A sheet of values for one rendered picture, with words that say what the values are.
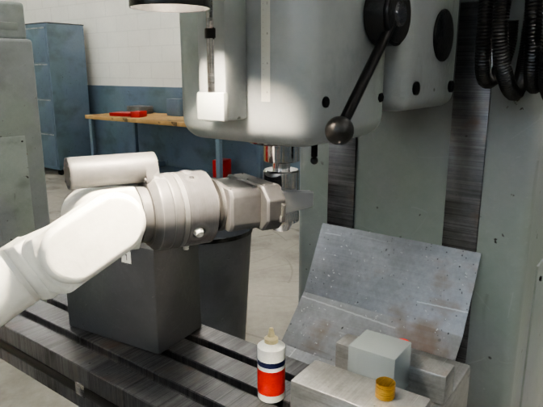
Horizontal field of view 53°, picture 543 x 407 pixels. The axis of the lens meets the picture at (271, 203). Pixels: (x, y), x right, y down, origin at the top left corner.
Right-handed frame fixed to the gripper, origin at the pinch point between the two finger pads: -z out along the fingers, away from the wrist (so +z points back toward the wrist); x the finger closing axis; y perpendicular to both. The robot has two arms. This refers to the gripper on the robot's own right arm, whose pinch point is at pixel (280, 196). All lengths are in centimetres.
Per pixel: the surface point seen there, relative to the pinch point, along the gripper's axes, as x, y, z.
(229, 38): -6.2, -19.1, 10.5
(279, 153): -1.9, -6.1, 1.5
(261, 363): 1.6, 24.4, 1.8
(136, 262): 25.2, 14.7, 11.9
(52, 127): 720, 57, -93
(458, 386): -17.3, 23.6, -16.8
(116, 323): 30.1, 27.0, 14.4
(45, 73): 724, -15, -91
